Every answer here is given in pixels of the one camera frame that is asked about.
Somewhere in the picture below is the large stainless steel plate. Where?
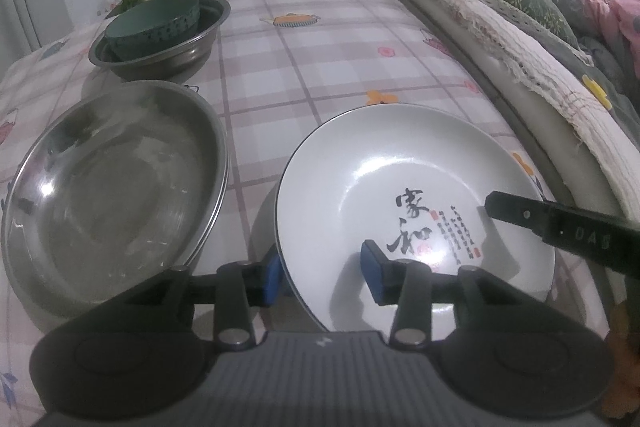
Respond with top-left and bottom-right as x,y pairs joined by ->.
0,79 -> 231,305

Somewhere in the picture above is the stainless steel bowl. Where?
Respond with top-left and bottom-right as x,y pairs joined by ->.
88,0 -> 232,80

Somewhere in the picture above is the green ceramic bowl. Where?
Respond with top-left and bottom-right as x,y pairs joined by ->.
104,0 -> 201,60

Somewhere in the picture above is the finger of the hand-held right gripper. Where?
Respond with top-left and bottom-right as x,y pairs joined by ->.
484,190 -> 551,239

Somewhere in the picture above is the grey patterned quilt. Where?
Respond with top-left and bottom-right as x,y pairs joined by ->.
395,0 -> 640,118

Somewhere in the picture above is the white printed ceramic plate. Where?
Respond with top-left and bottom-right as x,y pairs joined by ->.
275,103 -> 557,333

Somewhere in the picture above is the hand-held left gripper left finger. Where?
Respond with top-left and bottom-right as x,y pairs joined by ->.
120,252 -> 284,339

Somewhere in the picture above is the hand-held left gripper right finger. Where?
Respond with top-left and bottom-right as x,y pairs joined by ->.
361,239 -> 506,339

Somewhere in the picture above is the plaid teapot print tablecloth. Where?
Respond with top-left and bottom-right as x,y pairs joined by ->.
0,0 -> 621,427

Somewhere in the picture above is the pink cloth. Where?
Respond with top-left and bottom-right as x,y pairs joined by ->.
572,0 -> 640,80

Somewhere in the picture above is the white woven blanket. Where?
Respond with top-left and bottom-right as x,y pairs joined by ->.
345,0 -> 640,202

